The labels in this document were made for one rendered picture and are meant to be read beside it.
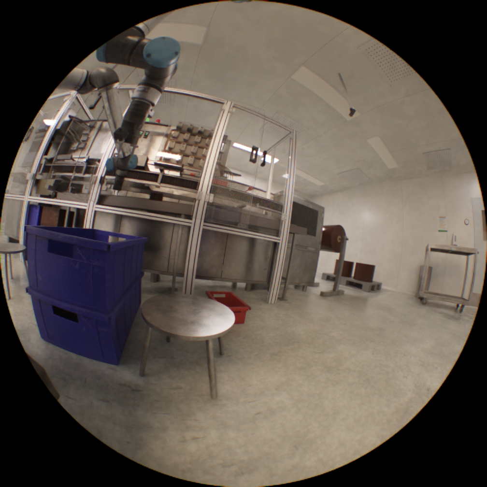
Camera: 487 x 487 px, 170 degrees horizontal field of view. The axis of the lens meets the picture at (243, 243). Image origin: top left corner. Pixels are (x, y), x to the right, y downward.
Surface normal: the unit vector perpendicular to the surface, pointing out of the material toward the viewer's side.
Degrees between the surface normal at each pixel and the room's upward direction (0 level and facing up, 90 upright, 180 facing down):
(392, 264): 90
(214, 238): 90
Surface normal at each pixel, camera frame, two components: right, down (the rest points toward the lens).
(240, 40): -0.16, 0.99
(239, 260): 0.38, 0.05
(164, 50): 0.54, 0.51
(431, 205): -0.91, -0.15
